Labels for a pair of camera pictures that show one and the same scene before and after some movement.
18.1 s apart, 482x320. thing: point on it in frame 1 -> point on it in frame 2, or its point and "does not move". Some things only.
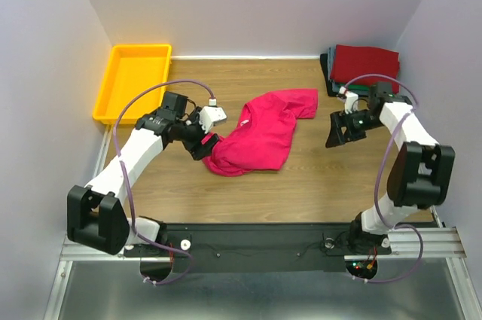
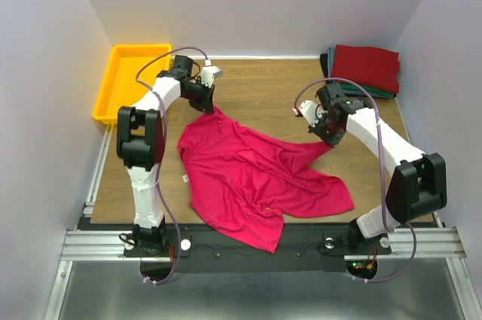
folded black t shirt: [324, 59] does not move
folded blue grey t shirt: [330, 59] does not move
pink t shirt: [261, 137] -> [241, 174]
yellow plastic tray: [131, 68] does not move
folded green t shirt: [355, 86] does not move
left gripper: [203, 150] -> [206, 105]
